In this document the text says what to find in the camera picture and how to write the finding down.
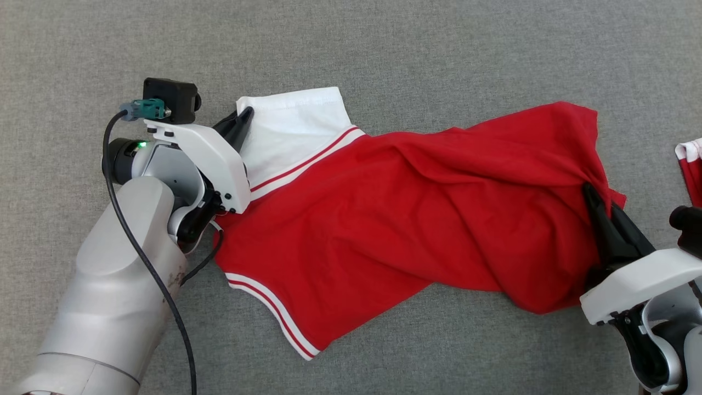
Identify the crumpled red garment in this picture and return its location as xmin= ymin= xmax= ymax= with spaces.
xmin=675 ymin=137 xmax=702 ymax=208

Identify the thin black cable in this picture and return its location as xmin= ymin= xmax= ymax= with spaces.
xmin=180 ymin=228 xmax=224 ymax=287

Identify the red shirt with white trim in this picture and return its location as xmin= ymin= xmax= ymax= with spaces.
xmin=213 ymin=86 xmax=627 ymax=362

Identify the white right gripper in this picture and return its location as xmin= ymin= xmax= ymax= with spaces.
xmin=580 ymin=183 xmax=702 ymax=325

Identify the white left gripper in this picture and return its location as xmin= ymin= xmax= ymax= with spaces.
xmin=144 ymin=106 xmax=255 ymax=243

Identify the teal left camera connector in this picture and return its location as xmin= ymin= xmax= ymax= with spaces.
xmin=120 ymin=98 xmax=168 ymax=122

